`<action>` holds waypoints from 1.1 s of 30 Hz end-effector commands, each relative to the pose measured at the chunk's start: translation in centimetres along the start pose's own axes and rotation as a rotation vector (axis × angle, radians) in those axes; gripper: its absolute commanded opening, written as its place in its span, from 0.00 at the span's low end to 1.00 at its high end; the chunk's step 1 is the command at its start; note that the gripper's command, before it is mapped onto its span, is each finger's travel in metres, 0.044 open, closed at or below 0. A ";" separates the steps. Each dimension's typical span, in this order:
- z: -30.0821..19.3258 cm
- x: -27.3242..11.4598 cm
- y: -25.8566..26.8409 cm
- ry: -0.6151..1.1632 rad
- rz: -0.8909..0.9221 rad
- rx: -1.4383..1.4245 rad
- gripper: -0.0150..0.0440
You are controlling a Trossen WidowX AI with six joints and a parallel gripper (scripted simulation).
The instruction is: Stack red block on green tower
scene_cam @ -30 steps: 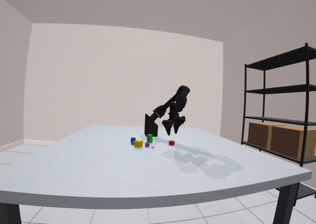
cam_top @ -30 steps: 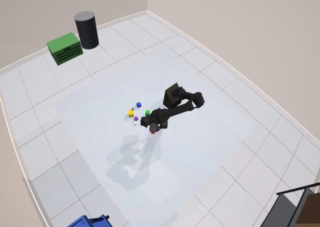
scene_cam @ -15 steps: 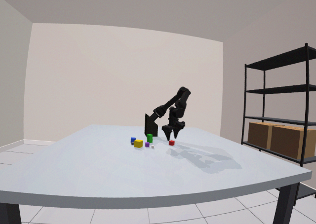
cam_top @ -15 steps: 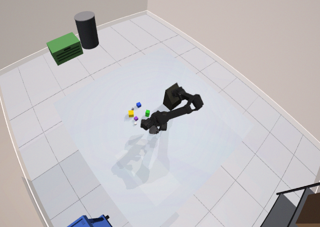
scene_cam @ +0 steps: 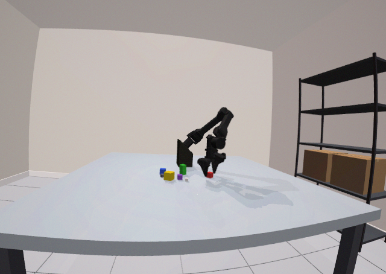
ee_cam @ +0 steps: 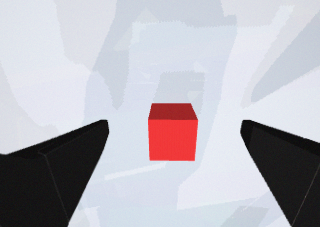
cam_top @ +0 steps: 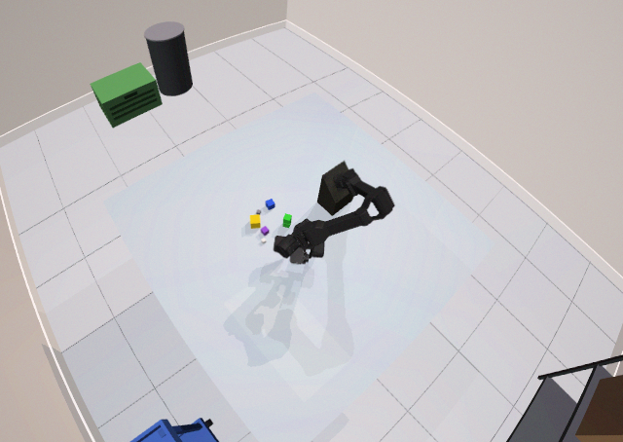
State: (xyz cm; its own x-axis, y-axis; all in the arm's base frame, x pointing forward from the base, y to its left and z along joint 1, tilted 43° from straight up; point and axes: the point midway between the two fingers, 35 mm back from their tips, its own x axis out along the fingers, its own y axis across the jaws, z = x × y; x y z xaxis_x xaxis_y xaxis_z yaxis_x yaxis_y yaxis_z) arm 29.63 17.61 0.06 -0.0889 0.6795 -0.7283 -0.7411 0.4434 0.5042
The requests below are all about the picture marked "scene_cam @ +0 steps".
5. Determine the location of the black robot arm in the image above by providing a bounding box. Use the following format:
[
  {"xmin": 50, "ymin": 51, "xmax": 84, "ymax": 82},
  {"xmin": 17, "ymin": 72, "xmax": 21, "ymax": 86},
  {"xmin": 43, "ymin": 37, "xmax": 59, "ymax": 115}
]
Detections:
[{"xmin": 183, "ymin": 107, "xmax": 234, "ymax": 163}]

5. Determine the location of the yellow block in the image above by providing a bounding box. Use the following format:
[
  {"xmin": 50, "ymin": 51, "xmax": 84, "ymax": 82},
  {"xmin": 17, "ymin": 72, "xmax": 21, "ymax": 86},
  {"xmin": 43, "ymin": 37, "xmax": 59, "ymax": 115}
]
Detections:
[{"xmin": 163, "ymin": 171, "xmax": 175, "ymax": 181}]

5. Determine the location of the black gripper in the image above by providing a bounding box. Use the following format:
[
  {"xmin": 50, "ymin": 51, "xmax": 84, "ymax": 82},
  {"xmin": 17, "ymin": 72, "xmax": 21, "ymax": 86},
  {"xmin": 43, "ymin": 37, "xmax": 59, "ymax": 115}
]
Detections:
[{"xmin": 197, "ymin": 147, "xmax": 219, "ymax": 177}]

